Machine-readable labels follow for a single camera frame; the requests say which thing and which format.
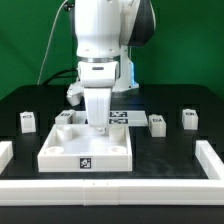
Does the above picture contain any black cable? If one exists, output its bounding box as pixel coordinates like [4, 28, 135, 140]
[42, 68, 80, 87]

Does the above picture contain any white AprilTag base sheet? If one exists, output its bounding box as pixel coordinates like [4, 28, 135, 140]
[74, 110, 148, 127]

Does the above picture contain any white square tabletop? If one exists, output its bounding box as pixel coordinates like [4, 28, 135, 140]
[37, 124, 133, 172]

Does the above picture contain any white U-shaped obstacle fence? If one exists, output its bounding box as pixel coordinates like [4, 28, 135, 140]
[0, 140, 224, 206]

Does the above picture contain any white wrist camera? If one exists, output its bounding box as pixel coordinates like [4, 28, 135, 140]
[67, 82, 83, 106]

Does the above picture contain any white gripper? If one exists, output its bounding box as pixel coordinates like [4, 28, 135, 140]
[78, 61, 119, 135]

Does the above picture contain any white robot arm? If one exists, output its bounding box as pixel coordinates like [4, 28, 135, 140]
[73, 0, 156, 133]

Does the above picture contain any white cable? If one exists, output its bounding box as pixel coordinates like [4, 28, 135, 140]
[37, 0, 69, 86]

